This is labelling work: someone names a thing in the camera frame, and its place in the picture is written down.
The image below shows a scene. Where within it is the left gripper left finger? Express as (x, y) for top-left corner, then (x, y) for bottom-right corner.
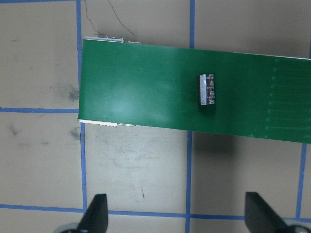
(76, 194), (108, 233)

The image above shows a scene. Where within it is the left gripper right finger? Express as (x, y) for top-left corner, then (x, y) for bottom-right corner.
(244, 192), (288, 233)

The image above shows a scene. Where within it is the black capacitor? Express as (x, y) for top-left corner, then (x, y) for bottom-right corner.
(196, 74), (215, 105)

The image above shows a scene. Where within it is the green conveyor belt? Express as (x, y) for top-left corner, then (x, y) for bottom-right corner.
(78, 38), (311, 143)

